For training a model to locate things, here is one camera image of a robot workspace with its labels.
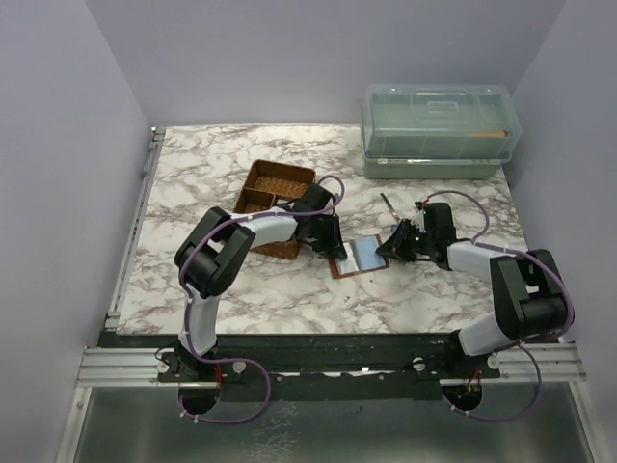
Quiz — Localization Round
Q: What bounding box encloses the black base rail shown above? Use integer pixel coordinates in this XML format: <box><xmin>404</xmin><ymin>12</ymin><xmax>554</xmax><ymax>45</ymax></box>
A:
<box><xmin>98</xmin><ymin>330</ymin><xmax>502</xmax><ymax>401</ymax></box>

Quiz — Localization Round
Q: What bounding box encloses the brown leather card holder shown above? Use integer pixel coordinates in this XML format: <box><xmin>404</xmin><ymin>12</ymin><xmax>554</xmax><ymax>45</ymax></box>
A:
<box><xmin>329</xmin><ymin>234</ymin><xmax>389</xmax><ymax>280</ymax></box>

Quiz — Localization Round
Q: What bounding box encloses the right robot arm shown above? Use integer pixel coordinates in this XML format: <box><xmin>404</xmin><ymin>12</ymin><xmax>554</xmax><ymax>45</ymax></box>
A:
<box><xmin>376</xmin><ymin>203</ymin><xmax>573</xmax><ymax>378</ymax></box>

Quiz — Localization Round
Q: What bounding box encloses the clear lidded plastic box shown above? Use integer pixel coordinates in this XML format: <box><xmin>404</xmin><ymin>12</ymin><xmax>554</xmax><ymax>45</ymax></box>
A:
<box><xmin>361</xmin><ymin>84</ymin><xmax>522</xmax><ymax>180</ymax></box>

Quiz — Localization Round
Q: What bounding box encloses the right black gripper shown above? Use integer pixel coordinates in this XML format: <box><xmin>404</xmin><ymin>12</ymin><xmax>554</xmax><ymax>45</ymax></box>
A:
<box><xmin>376</xmin><ymin>218</ymin><xmax>435</xmax><ymax>263</ymax></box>

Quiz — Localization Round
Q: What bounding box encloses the aluminium side rail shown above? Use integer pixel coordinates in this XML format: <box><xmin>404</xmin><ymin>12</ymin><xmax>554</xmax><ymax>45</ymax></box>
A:
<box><xmin>103</xmin><ymin>127</ymin><xmax>167</xmax><ymax>332</ymax></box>

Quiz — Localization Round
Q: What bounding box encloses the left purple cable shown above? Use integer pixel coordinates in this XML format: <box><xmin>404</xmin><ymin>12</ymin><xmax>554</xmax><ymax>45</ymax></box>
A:
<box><xmin>177</xmin><ymin>176</ymin><xmax>346</xmax><ymax>425</ymax></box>

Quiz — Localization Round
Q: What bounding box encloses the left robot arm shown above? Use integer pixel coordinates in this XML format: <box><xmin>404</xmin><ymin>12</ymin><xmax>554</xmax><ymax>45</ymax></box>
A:
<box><xmin>174</xmin><ymin>183</ymin><xmax>347</xmax><ymax>381</ymax></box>

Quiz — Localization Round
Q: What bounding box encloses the purple cable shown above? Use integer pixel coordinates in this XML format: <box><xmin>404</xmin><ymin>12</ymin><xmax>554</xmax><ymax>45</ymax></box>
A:
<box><xmin>177</xmin><ymin>176</ymin><xmax>346</xmax><ymax>425</ymax></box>
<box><xmin>418</xmin><ymin>190</ymin><xmax>577</xmax><ymax>423</ymax></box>

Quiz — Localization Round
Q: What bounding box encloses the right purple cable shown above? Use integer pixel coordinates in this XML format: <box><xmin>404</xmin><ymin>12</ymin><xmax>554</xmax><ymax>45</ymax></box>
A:
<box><xmin>418</xmin><ymin>190</ymin><xmax>577</xmax><ymax>423</ymax></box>

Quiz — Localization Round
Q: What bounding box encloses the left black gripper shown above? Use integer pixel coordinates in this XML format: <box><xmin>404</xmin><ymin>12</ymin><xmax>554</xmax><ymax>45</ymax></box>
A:
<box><xmin>307</xmin><ymin>213</ymin><xmax>346</xmax><ymax>259</ymax></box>

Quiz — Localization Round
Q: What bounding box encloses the brown woven basket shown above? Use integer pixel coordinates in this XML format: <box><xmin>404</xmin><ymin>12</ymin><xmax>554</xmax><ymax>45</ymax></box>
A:
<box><xmin>230</xmin><ymin>159</ymin><xmax>318</xmax><ymax>261</ymax></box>

